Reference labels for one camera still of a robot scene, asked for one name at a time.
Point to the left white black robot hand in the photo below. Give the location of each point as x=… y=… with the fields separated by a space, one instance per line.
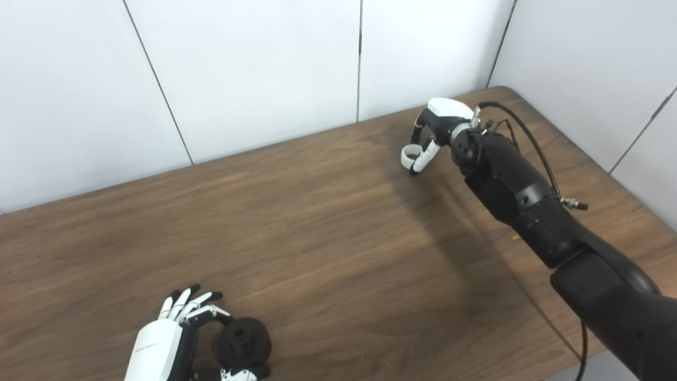
x=156 y=352

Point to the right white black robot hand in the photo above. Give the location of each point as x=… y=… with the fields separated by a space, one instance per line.
x=447 y=111

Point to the round black part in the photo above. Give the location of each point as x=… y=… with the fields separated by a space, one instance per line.
x=243 y=344

